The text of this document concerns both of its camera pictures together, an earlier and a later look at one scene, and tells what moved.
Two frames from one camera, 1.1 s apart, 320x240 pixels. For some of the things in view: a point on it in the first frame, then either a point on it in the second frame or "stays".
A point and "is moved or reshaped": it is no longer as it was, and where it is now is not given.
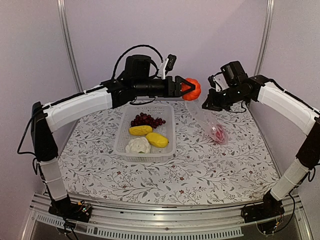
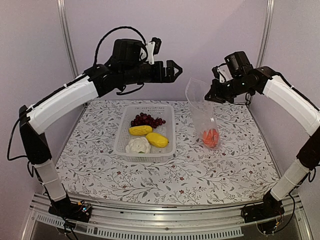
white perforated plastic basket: x=165 y=112 stays
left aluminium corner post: x=63 y=14 stays
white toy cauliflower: x=137 y=144 stays
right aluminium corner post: x=265 y=40 stays
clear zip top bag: x=207 y=120 is moved or reshaped
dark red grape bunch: x=145 y=119 stays
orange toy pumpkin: x=194 y=95 → x=211 y=139
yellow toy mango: x=157 y=139 stays
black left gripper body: x=168 y=92 → x=155 y=76
